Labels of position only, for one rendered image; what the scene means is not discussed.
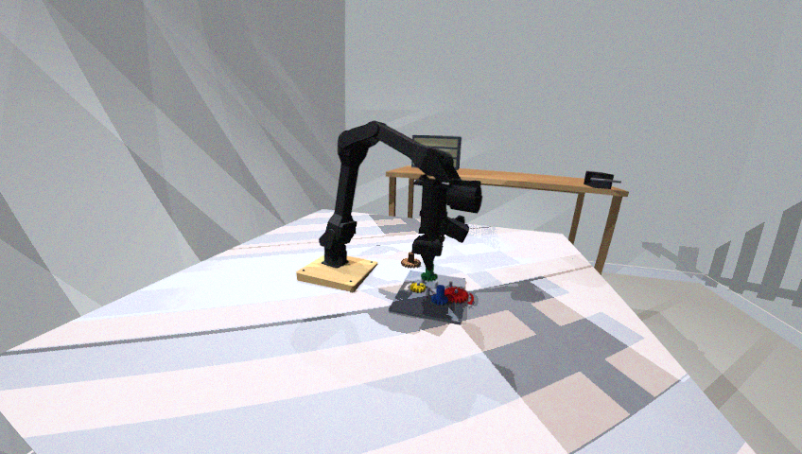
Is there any blue gear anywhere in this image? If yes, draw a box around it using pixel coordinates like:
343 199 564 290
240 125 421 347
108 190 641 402
432 285 448 306

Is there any green gear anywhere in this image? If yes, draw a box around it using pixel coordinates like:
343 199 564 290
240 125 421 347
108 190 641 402
421 263 438 282

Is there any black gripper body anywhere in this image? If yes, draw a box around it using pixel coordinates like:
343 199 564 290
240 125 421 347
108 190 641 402
411 206 447 257

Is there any brown gear with handle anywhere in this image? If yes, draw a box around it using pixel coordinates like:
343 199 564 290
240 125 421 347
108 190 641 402
401 252 421 268

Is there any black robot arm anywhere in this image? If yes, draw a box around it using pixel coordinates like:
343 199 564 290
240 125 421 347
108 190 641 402
318 120 482 268

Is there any red gear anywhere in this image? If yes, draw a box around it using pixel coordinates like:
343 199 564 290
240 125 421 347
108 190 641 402
445 287 468 303

